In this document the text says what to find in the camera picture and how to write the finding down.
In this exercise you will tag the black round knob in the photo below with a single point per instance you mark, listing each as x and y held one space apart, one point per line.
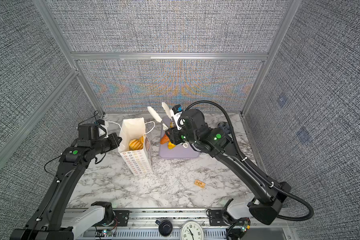
165 227

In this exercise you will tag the white printed paper bag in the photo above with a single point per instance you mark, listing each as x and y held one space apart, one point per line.
139 162

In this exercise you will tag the lavender tray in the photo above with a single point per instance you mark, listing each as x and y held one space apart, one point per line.
179 152

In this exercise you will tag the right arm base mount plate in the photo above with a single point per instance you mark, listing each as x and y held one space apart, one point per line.
216 218

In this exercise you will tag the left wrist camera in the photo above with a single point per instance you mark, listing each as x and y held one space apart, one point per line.
93 131

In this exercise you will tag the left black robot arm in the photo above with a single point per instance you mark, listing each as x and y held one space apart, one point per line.
46 222

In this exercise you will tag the white analog clock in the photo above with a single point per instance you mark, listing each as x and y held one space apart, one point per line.
191 230

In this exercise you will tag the reddish brown loaf bread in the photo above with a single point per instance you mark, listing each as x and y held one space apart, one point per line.
164 139

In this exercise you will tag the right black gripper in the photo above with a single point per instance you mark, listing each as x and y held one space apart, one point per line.
175 135

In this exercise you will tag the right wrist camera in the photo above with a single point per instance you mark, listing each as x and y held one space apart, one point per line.
186 121

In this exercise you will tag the yellow braided pastry bread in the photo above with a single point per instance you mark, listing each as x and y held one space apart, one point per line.
142 139

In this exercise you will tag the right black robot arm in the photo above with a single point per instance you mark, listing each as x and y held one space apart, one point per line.
269 194

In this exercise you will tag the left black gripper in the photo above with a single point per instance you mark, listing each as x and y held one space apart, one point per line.
113 137

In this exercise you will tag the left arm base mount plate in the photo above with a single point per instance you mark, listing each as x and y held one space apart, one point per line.
120 219

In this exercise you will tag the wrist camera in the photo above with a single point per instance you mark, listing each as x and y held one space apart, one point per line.
186 121
93 131

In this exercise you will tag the small orange candy wrapper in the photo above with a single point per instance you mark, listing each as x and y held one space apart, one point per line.
199 184

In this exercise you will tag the ridged yellow spiral bread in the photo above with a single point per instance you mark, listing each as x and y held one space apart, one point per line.
135 145

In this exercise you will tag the small yellow ridged bread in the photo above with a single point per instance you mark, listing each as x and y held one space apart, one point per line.
171 145

